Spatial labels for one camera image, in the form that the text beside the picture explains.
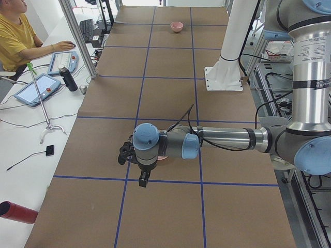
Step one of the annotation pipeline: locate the red cylinder bottle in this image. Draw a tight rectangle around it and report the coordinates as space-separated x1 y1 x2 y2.
1 201 38 224

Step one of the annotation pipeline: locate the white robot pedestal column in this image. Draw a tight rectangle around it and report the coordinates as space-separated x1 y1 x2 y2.
205 0 260 91

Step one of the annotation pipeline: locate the metal reacher grabber stick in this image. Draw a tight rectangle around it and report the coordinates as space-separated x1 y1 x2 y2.
26 63 67 144

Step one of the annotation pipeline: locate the person in yellow shirt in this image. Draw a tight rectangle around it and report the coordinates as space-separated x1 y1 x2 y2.
1 1 74 81

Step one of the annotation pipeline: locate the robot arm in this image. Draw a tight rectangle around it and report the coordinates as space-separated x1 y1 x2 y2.
129 1 330 187

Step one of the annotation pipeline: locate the near teach pendant tablet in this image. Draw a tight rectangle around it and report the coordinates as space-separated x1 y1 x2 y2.
14 73 61 107

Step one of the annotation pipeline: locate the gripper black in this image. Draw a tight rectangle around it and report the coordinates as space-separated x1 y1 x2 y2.
138 162 157 187

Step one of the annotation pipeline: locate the teach pendant tablet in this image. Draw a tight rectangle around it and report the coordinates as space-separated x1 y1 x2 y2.
14 73 61 107
47 51 79 76

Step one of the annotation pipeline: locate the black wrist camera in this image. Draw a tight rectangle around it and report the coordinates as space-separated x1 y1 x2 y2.
117 142 135 165

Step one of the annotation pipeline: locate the pink bowl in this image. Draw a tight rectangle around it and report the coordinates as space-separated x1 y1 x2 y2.
170 21 184 33

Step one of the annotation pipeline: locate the aluminium frame post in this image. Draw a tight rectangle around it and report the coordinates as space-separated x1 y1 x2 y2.
59 0 97 79

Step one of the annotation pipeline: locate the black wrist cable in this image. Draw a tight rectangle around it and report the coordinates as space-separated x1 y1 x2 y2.
165 103 251 151

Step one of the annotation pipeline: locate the black water bottle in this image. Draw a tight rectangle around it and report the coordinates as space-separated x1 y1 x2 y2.
58 64 78 91

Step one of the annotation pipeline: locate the small metal cup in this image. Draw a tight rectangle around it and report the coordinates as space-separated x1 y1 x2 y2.
79 85 87 95

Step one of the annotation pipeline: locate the black keyboard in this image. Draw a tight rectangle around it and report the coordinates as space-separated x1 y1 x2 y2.
79 19 93 43

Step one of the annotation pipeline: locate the pink plate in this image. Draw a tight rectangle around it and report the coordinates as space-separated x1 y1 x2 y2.
157 156 168 161

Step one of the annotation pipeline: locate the small black square device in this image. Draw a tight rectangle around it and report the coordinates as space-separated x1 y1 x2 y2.
46 145 55 157

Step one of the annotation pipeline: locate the far teach pendant tablet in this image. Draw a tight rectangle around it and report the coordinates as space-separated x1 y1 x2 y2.
47 51 79 76

